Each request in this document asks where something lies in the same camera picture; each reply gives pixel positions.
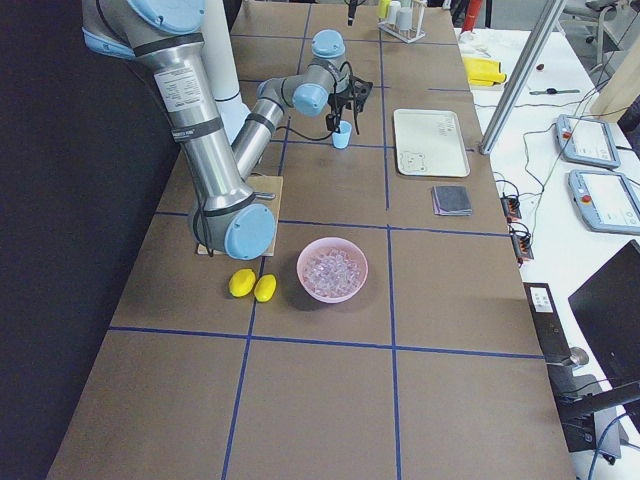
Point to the yellow folded bag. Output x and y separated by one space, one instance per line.
483 72

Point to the wooden cutting board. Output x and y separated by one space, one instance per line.
244 232

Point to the pile of clear ice cubes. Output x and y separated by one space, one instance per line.
332 273

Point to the black bracket with label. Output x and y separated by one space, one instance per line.
550 334

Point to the black laptop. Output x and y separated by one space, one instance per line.
606 309

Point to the cream bear serving tray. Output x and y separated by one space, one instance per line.
429 144

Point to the pink bowl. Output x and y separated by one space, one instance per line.
327 243

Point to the lower yellow lemon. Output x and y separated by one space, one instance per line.
265 288

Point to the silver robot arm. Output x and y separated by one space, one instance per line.
186 46

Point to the metal muddler black tip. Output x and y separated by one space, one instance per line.
265 195

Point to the yellow lemon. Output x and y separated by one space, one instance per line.
242 282
265 288

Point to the light blue plastic cup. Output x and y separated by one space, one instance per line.
342 140

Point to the grey folded cloth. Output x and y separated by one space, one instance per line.
451 200

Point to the upper yellow lemon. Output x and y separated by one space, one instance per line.
242 282

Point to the lower orange connector board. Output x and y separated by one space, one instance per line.
521 238

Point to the black camera mount wrist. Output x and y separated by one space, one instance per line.
360 91

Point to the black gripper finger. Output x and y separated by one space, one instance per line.
338 126
330 122

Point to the rack with cups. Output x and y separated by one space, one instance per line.
402 19

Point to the lower teach pendant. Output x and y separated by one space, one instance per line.
605 201

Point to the upper orange connector board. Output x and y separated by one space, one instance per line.
511 208

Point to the upper teach pendant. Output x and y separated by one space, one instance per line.
586 141

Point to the black smartwatch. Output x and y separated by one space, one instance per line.
553 91

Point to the teach pendant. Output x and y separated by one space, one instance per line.
605 201
586 141

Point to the orange connector board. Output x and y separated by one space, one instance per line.
511 208
521 238

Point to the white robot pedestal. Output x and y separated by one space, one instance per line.
220 68

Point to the aluminium frame post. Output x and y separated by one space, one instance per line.
532 49

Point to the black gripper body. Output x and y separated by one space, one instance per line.
352 7
338 103

